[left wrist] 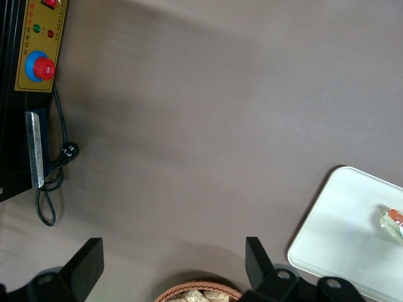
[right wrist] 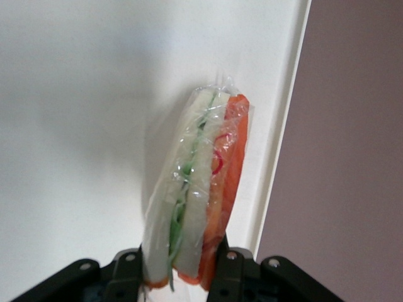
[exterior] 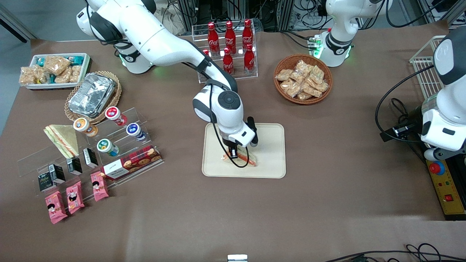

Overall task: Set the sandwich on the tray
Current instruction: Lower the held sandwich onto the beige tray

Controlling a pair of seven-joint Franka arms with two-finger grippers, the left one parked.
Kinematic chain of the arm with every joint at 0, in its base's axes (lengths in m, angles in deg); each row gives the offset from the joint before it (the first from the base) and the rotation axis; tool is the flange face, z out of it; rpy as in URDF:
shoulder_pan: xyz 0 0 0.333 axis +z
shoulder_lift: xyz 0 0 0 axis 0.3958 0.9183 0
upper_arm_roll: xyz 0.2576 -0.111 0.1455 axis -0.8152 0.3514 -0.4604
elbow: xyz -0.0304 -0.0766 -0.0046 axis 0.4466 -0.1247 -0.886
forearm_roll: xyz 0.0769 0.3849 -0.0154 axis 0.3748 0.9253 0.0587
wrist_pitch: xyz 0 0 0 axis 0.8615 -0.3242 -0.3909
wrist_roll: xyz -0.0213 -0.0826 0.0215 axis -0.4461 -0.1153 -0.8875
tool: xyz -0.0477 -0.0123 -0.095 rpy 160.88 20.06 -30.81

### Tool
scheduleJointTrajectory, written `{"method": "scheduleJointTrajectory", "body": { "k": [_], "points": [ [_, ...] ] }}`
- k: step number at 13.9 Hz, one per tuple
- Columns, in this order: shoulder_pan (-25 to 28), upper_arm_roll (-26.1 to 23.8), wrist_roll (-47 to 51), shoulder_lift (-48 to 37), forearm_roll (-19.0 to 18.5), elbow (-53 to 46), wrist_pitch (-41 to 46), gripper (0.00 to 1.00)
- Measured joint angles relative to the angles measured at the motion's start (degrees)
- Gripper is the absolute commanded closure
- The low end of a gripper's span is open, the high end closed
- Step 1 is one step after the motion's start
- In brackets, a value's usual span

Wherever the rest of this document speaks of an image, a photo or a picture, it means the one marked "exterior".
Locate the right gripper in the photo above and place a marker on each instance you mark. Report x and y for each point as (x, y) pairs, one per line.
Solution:
(232, 150)

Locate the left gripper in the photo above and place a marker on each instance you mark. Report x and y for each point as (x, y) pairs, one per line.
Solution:
(415, 117)

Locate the triangle sandwich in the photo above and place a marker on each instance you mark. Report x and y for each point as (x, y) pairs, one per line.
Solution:
(247, 158)
(65, 140)

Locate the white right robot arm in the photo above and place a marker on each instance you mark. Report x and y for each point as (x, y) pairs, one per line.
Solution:
(160, 40)

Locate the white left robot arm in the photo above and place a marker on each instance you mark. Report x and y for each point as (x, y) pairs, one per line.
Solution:
(336, 47)

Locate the beige rectangular tray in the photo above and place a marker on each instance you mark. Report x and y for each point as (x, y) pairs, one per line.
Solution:
(269, 153)

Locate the left gripper grey rounded attachment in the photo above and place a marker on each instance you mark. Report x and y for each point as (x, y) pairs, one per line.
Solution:
(434, 154)

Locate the red emergency stop button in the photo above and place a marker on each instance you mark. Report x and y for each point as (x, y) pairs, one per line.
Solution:
(437, 167)

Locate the yellow emergency stop box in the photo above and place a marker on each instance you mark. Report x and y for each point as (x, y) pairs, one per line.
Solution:
(449, 189)

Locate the round wicker basket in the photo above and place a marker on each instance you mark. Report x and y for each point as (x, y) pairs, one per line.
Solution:
(291, 101)

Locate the clear acrylic bottle rack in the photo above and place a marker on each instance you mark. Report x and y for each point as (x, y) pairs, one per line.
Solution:
(240, 74)

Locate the clear bagged biscuit packet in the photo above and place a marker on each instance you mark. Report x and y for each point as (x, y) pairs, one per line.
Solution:
(304, 67)
(296, 77)
(322, 86)
(290, 88)
(316, 74)
(283, 75)
(312, 90)
(304, 96)

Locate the red cola bottle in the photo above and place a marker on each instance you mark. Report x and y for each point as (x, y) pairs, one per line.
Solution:
(228, 64)
(206, 52)
(230, 38)
(247, 34)
(213, 40)
(249, 61)

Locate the blue lid yogurt cup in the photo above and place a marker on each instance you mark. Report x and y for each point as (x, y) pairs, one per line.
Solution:
(134, 130)

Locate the red tartan cookie box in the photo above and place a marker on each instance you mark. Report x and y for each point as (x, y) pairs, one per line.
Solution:
(131, 163)

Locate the small silver device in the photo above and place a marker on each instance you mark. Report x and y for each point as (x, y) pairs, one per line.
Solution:
(237, 258)

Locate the clear acrylic stepped display stand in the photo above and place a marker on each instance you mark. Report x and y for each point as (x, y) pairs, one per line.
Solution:
(123, 134)

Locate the red lid yogurt cup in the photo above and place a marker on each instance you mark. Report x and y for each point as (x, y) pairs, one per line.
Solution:
(114, 114)

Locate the green lid yogurt cup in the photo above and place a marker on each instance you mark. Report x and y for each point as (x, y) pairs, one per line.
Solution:
(105, 146)

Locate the oval wicker basket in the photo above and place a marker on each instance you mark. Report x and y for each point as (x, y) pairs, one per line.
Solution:
(114, 98)

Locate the pink snack packet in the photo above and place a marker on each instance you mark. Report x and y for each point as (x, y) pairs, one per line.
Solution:
(75, 197)
(55, 207)
(99, 186)

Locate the crumpled beige cloth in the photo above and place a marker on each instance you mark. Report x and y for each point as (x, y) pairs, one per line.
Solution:
(174, 22)

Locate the small black carton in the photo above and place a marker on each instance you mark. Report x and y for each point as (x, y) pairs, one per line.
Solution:
(74, 166)
(57, 174)
(46, 182)
(90, 157)

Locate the black equipment rack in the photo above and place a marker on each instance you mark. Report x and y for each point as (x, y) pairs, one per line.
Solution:
(276, 14)

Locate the orange lid yogurt cup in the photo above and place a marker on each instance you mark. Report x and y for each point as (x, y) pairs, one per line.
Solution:
(83, 126)

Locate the aluminium foil container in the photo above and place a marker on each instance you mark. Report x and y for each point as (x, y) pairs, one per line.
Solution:
(91, 95)

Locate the white rectangular plastic bin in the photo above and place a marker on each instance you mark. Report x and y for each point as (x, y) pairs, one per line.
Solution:
(85, 69)

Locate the clear bagged rice cracker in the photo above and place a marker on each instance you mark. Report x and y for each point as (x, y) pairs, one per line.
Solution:
(62, 76)
(31, 75)
(56, 64)
(75, 74)

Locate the teal snack packet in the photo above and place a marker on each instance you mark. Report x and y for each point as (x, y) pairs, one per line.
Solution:
(40, 62)
(76, 59)

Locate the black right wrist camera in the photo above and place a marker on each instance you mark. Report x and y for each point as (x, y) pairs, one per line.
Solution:
(252, 131)

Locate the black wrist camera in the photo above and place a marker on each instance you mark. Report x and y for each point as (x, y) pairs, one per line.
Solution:
(400, 131)
(252, 131)

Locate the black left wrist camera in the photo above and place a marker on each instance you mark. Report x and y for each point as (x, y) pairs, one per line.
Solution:
(400, 131)

